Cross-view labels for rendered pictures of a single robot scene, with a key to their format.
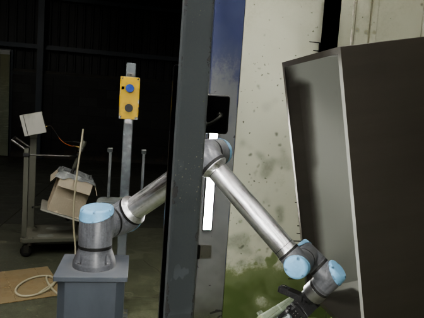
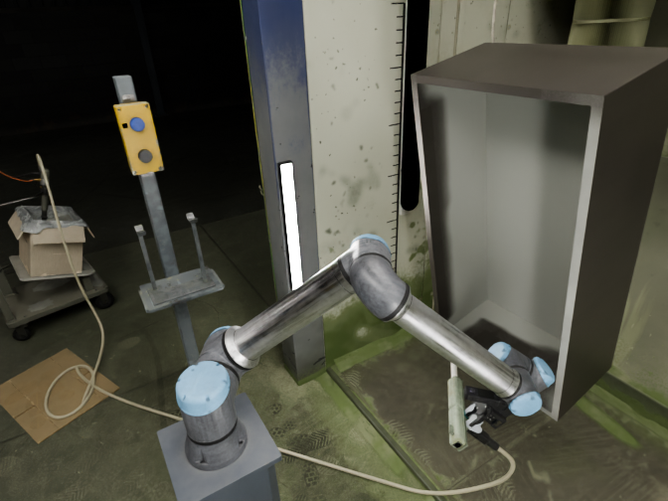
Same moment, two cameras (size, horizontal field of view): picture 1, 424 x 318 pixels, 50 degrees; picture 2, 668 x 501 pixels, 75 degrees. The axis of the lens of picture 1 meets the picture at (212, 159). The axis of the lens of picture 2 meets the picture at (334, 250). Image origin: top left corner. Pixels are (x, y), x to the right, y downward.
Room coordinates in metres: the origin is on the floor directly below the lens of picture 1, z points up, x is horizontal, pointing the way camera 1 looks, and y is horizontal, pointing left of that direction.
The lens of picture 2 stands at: (0.98, 0.46, 1.81)
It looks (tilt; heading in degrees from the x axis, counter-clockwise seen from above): 28 degrees down; 339
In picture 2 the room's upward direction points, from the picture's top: 3 degrees counter-clockwise
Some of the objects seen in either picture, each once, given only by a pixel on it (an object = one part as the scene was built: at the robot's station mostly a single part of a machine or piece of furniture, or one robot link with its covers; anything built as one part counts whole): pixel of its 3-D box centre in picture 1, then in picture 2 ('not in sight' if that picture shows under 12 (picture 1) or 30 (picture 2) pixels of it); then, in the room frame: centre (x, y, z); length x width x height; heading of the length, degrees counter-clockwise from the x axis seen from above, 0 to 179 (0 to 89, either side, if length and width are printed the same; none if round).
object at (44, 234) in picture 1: (53, 181); (20, 233); (4.13, 1.45, 0.64); 0.73 x 0.50 x 1.27; 110
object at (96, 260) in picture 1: (94, 254); (214, 431); (1.98, 0.50, 0.69); 0.19 x 0.19 x 0.10
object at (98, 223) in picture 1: (97, 224); (207, 398); (1.99, 0.49, 0.83); 0.17 x 0.15 x 0.18; 156
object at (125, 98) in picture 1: (129, 98); (139, 138); (2.81, 0.54, 1.42); 0.12 x 0.06 x 0.26; 100
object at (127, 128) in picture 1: (124, 192); (170, 266); (2.87, 0.55, 0.82); 0.06 x 0.06 x 1.64; 10
